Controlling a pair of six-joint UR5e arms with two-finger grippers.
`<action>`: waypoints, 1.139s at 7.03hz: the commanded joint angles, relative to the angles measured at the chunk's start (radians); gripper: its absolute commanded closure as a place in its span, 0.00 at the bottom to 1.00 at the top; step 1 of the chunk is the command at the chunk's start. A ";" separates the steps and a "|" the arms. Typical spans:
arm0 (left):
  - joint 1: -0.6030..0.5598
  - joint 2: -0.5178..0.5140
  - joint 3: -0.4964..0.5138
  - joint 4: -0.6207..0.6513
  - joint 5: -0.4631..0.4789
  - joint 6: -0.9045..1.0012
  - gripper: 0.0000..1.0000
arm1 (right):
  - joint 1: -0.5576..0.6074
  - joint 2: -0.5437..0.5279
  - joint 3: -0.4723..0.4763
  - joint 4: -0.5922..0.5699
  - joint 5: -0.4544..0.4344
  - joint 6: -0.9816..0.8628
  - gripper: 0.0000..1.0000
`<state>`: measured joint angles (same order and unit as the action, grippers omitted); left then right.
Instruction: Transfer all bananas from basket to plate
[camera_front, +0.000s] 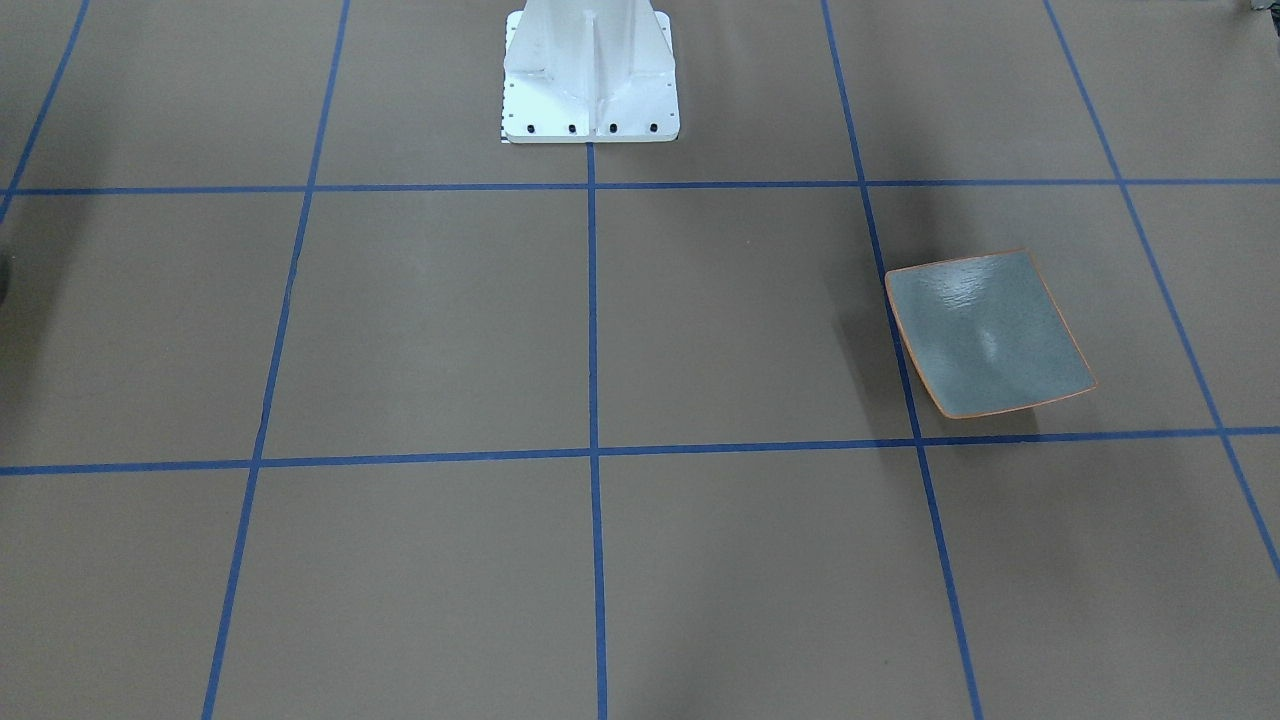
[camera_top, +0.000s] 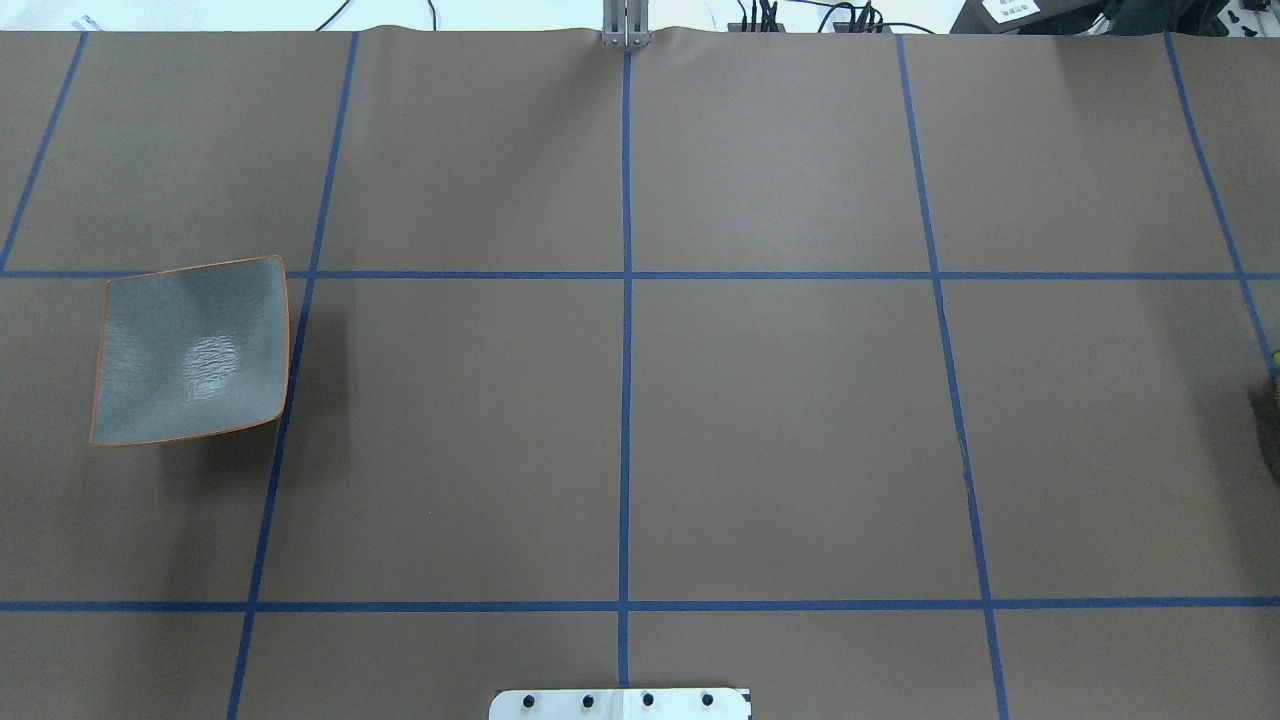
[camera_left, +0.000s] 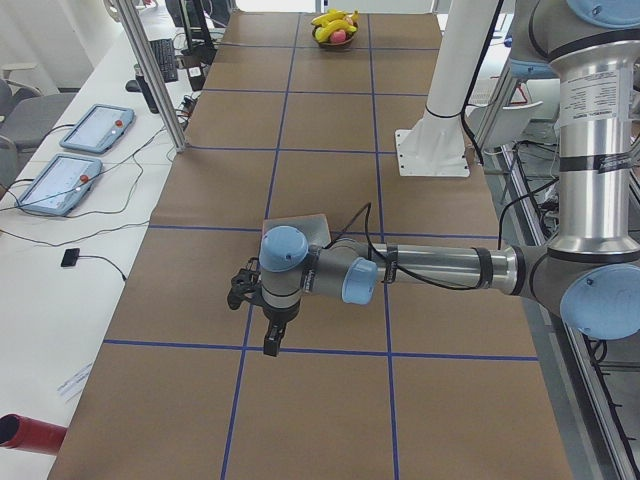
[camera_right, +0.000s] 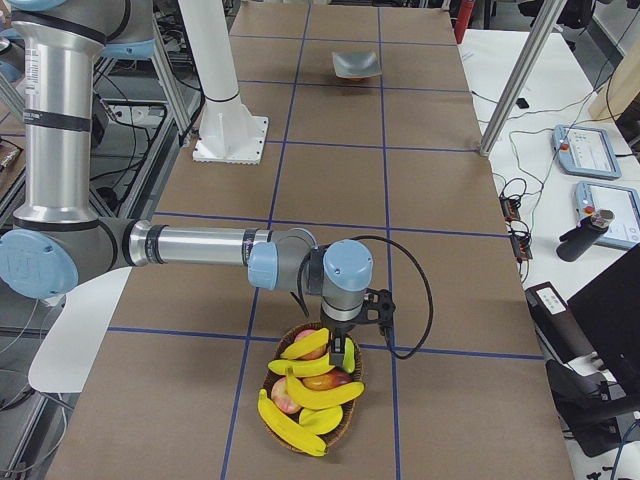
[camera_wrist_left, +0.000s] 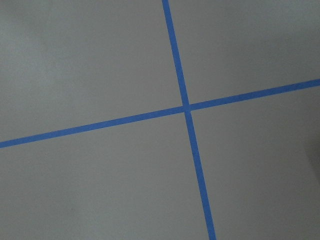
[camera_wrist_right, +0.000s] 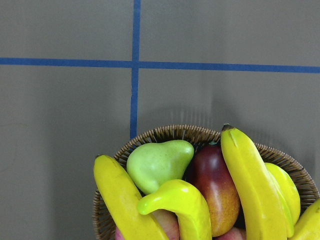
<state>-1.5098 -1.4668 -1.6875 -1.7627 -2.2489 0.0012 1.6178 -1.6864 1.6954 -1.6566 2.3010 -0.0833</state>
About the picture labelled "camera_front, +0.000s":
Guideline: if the grey square plate orange rim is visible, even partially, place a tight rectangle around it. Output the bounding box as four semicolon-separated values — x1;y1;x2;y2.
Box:
884;249;1098;420

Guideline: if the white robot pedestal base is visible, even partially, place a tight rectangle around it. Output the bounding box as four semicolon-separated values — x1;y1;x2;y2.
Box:
500;1;681;143

